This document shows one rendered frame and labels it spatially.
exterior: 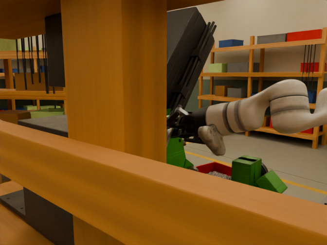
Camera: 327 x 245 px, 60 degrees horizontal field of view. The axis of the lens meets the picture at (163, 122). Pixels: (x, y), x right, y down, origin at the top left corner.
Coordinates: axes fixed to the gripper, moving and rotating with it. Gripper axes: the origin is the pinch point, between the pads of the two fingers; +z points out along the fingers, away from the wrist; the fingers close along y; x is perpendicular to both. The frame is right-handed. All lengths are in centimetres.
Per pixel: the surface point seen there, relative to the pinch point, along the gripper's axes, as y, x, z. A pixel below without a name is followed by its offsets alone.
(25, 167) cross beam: 25.7, 28.2, 0.1
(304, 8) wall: -280, -548, 82
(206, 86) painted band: -376, -517, 373
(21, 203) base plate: -1, 23, 65
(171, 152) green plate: -9.8, -0.1, 6.9
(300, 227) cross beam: 21, 33, -42
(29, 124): 21.8, 9.1, 32.7
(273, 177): -16.4, 5.6, -22.1
